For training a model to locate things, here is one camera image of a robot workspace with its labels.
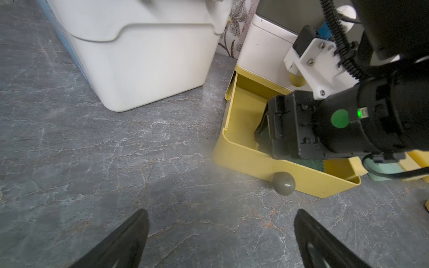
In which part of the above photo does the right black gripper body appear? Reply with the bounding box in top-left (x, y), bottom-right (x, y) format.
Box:
top-left (266, 90), bottom-right (362, 160)

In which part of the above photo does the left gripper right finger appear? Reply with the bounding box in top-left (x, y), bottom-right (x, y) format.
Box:
top-left (294, 209), bottom-right (370, 268)

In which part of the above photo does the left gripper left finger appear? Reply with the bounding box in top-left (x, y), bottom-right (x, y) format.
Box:
top-left (71, 209), bottom-right (150, 268)

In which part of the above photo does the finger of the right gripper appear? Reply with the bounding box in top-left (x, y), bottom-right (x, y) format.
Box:
top-left (254, 113), bottom-right (271, 151)

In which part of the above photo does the green three-drawer cabinet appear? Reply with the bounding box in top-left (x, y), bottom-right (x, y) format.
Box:
top-left (212, 1), bottom-right (365, 198)

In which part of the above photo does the light green sponge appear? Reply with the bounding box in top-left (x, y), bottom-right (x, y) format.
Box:
top-left (364, 159), bottom-right (404, 182)

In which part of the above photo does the dark green scouring sponge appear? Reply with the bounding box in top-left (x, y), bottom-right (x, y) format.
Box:
top-left (293, 159), bottom-right (325, 172)

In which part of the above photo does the yellow green-backed sponge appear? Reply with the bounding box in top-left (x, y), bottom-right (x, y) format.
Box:
top-left (349, 156), bottom-right (368, 176)

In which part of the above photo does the pale yellow sponge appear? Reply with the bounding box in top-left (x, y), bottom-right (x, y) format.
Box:
top-left (398, 154), bottom-right (425, 182)

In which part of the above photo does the bright yellow sponge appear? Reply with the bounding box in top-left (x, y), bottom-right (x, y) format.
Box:
top-left (407, 150), bottom-right (429, 168)

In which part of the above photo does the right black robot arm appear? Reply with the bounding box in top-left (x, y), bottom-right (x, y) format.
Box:
top-left (254, 1), bottom-right (429, 162)

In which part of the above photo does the blue lid storage box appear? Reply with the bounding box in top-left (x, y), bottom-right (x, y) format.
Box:
top-left (39, 1), bottom-right (233, 112)

